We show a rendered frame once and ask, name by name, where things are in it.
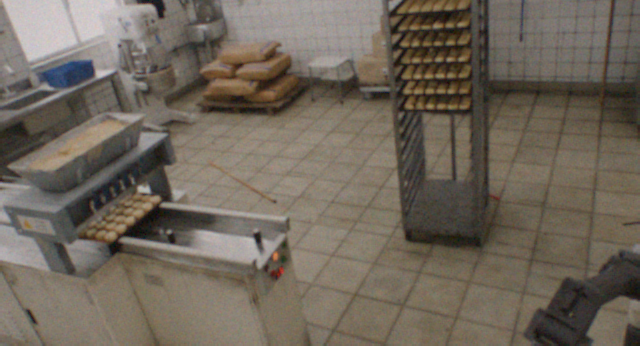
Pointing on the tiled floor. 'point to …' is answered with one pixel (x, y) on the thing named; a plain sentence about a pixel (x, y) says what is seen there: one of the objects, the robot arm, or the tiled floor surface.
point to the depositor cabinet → (71, 295)
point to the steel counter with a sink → (46, 103)
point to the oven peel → (608, 43)
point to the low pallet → (254, 102)
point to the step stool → (333, 72)
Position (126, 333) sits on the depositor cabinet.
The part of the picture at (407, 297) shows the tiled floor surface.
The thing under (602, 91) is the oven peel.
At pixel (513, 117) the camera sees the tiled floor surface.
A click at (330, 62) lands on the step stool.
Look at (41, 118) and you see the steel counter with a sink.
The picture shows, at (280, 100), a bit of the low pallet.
